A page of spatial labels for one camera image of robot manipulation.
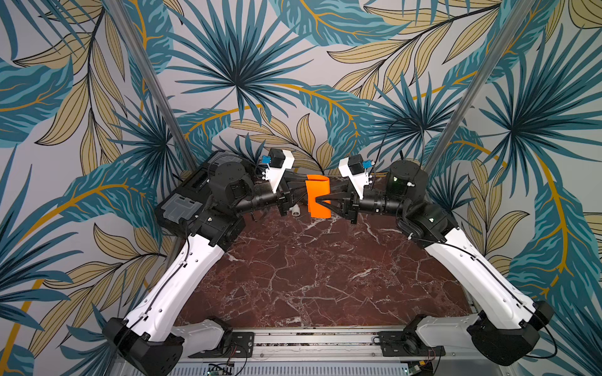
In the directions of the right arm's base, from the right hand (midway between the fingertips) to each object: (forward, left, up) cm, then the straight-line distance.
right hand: (318, 194), depth 56 cm
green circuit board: (-31, +31, -45) cm, 63 cm away
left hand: (+2, +1, +1) cm, 2 cm away
